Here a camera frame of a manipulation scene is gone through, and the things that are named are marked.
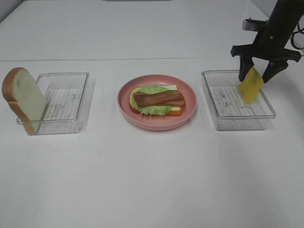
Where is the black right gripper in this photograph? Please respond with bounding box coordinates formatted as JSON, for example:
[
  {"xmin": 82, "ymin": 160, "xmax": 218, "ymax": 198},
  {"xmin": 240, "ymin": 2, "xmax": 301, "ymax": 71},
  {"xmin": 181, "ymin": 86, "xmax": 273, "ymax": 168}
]
[{"xmin": 231, "ymin": 0, "xmax": 304, "ymax": 83}]

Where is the yellow cheese slice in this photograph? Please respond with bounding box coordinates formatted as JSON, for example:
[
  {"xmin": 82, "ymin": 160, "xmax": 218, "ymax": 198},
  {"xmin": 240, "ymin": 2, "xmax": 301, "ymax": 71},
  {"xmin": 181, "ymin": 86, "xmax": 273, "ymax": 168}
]
[{"xmin": 238, "ymin": 67, "xmax": 263, "ymax": 104}]

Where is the curled bacon strip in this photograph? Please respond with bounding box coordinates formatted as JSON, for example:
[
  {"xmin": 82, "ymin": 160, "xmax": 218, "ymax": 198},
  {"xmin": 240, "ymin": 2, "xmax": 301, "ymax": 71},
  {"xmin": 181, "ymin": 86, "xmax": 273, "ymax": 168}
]
[{"xmin": 173, "ymin": 99, "xmax": 185, "ymax": 107}]

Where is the white bread slice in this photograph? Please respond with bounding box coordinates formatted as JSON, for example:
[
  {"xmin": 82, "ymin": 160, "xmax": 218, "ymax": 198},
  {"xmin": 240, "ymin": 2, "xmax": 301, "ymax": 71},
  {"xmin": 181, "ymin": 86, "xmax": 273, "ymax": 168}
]
[{"xmin": 129, "ymin": 84, "xmax": 185, "ymax": 116}]

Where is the green lettuce leaf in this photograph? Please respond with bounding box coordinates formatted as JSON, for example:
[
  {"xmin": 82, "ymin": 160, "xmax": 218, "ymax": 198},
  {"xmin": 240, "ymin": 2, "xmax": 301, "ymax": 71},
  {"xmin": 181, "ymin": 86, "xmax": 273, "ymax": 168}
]
[{"xmin": 129, "ymin": 84, "xmax": 181, "ymax": 116}]

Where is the long bacon strip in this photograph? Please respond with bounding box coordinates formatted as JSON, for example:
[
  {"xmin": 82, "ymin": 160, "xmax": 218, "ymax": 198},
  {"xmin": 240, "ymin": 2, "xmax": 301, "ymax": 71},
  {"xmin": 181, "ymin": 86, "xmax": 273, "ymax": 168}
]
[{"xmin": 133, "ymin": 90, "xmax": 184, "ymax": 107}]

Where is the clear right ingredient tray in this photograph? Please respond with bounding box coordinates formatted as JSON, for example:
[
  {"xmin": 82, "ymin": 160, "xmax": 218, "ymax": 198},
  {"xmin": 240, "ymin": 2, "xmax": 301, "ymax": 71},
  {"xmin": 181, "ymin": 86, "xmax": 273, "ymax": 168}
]
[{"xmin": 201, "ymin": 70, "xmax": 276, "ymax": 131}]

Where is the pink round plate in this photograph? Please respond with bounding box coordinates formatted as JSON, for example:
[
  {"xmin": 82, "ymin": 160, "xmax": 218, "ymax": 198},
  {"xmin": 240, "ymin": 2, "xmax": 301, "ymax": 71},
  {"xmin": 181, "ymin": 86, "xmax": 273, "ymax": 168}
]
[{"xmin": 118, "ymin": 74, "xmax": 197, "ymax": 131}]

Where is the clear left bread tray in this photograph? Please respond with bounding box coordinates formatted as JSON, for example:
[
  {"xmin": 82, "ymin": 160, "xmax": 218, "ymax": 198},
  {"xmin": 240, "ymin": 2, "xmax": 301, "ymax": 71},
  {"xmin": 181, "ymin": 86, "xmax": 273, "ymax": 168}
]
[{"xmin": 31, "ymin": 72, "xmax": 95, "ymax": 135}]

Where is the leaning bread slice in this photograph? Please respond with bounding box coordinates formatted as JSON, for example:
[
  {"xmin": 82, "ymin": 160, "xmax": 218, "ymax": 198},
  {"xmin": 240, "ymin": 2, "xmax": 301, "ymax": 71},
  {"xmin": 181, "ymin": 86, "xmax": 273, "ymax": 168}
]
[{"xmin": 1, "ymin": 67, "xmax": 47, "ymax": 134}]

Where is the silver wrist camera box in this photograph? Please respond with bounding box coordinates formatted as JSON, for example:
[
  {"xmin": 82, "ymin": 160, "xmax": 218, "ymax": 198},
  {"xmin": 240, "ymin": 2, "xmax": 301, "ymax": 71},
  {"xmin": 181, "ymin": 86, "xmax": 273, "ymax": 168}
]
[{"xmin": 242, "ymin": 18, "xmax": 268, "ymax": 32}]

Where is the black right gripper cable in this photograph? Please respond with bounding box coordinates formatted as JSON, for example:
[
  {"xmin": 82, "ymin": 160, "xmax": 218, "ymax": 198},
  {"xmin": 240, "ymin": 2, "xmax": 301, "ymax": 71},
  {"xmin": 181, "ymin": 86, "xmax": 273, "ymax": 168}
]
[{"xmin": 288, "ymin": 20, "xmax": 304, "ymax": 52}]

